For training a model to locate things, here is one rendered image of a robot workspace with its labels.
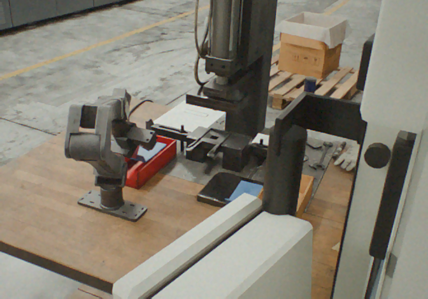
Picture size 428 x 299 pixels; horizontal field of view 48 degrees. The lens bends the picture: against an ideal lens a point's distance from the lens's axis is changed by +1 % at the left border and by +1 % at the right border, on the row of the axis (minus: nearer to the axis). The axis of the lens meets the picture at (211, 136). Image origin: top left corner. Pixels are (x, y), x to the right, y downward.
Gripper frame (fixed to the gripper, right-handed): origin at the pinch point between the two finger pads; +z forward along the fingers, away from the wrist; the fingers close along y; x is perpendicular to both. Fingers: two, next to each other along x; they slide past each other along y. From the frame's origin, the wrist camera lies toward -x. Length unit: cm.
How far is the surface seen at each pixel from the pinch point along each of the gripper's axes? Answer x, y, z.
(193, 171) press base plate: -16.6, 5.4, 10.6
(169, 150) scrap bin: -6.3, 9.6, 7.9
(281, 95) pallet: 23, 206, 212
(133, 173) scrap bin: -0.1, -3.7, 4.9
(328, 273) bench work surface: -66, -20, -4
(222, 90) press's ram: -23.0, 23.7, -11.2
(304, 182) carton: -52, 10, 8
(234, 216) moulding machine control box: -61, -46, -83
